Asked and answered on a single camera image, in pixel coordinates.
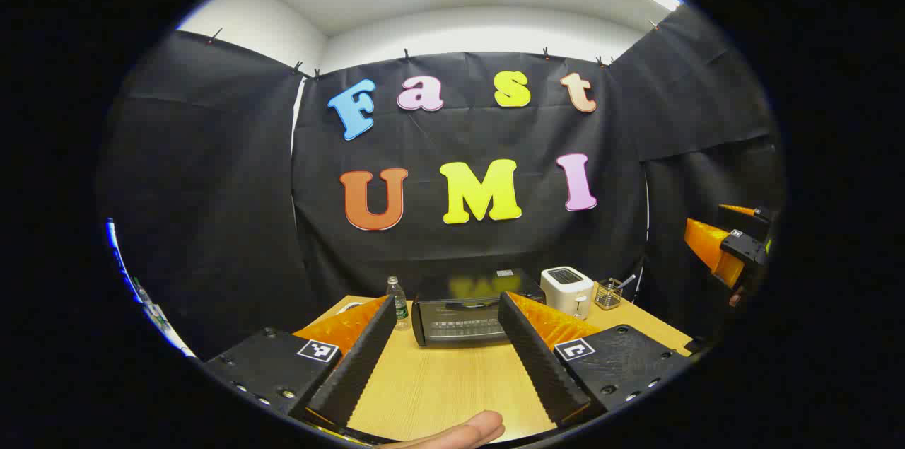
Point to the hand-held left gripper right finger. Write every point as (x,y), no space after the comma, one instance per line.
(537,357)

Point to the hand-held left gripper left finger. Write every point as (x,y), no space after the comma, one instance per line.
(357,364)

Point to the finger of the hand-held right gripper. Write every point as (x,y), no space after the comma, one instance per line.
(749,221)
(742,254)

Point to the black electric oven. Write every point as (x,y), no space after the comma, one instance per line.
(452,307)

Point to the white divided snack plate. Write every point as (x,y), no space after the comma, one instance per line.
(349,307)

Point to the clear water bottle green label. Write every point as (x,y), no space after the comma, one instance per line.
(398,304)

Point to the white toaster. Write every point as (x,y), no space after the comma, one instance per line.
(565,290)

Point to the clear glass utensil holder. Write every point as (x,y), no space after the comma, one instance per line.
(606,297)

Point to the metal spoon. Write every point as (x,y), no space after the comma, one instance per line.
(626,282)

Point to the black backdrop cloth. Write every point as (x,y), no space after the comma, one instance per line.
(459,131)

